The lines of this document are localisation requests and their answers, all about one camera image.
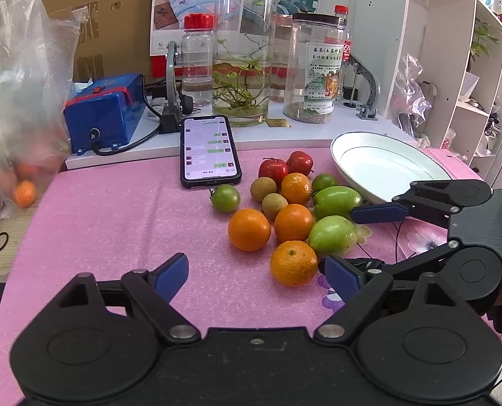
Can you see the potted green plant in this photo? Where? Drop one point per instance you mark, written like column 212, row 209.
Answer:
column 483, row 35

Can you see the poster on wall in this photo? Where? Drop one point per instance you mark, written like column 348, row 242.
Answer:
column 234, row 4

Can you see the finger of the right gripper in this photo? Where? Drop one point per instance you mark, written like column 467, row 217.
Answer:
column 430, row 201
column 428, row 262

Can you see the green fruit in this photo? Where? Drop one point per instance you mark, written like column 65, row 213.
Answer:
column 336, row 201
column 332, row 235

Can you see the cardboard box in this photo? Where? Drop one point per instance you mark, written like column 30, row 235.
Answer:
column 113, row 40

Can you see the orange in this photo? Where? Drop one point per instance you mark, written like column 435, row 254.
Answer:
column 249, row 230
column 25, row 194
column 296, row 188
column 292, row 223
column 293, row 264

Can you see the black smartphone lit screen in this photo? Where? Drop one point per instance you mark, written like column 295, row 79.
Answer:
column 208, row 155

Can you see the red apple right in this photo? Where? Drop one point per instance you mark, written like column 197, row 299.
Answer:
column 300, row 162

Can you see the white oval plate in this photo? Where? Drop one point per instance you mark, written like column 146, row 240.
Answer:
column 381, row 167

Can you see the blue power supply box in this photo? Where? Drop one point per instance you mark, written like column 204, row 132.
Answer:
column 106, row 113

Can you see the gold foil card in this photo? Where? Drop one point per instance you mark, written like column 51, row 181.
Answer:
column 277, row 123

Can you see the crumpled plastic bag shelf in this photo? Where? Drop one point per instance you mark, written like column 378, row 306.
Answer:
column 408, row 103

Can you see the red apple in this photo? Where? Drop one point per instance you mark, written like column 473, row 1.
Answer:
column 300, row 162
column 275, row 169

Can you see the white shelving unit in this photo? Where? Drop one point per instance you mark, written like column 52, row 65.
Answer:
column 438, row 34

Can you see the red apple left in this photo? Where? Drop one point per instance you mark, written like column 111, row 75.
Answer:
column 275, row 169

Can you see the orange in bag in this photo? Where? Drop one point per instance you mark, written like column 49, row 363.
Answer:
column 25, row 194

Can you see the grey bracket left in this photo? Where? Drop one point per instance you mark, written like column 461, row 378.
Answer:
column 178, row 105

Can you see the clear jar with label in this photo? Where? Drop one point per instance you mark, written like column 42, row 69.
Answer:
column 313, row 69

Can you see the clear plastic bag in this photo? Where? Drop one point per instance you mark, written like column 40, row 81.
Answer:
column 36, row 81

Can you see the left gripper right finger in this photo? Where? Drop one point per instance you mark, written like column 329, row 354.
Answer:
column 414, row 342

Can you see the orange front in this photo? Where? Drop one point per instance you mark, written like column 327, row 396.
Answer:
column 293, row 264

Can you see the cola bottle red cap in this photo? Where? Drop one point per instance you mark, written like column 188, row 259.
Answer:
column 342, row 12

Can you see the clear bottle red cap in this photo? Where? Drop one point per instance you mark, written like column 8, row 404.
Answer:
column 197, row 48

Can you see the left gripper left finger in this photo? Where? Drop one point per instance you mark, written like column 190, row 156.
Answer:
column 95, row 340

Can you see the tall glass plant vase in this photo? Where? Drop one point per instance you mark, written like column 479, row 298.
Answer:
column 242, row 61

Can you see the pink foam table mat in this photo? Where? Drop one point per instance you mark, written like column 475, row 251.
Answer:
column 112, row 219

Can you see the small green lime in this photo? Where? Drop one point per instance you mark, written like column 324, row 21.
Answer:
column 323, row 181

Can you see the green tomato with stem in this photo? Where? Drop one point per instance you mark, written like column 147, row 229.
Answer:
column 225, row 198

